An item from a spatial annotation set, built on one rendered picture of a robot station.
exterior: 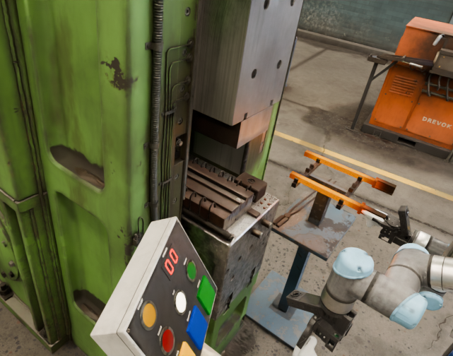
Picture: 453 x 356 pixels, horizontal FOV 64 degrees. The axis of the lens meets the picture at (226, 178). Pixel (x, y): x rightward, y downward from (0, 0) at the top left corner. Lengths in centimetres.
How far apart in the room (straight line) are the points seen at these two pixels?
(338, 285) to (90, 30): 85
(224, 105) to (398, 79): 373
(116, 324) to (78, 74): 69
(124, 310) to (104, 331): 5
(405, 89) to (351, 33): 434
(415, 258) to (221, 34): 72
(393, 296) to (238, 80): 63
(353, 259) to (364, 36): 809
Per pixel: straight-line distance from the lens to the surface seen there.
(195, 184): 143
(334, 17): 889
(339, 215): 195
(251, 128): 116
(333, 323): 97
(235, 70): 100
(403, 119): 477
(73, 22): 110
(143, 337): 79
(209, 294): 104
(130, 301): 79
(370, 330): 247
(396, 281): 87
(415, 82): 464
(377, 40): 875
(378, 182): 179
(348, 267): 82
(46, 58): 121
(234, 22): 98
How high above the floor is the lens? 183
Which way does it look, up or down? 34 degrees down
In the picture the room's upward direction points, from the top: 9 degrees clockwise
